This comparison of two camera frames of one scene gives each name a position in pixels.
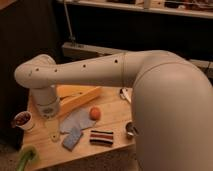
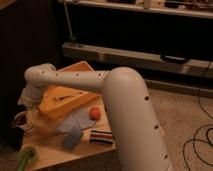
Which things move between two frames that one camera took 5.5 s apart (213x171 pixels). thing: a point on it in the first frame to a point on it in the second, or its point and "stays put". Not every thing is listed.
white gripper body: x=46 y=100 to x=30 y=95
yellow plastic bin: x=72 y=95 stays put
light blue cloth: x=79 y=119 stays put
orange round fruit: x=95 y=113 stays put
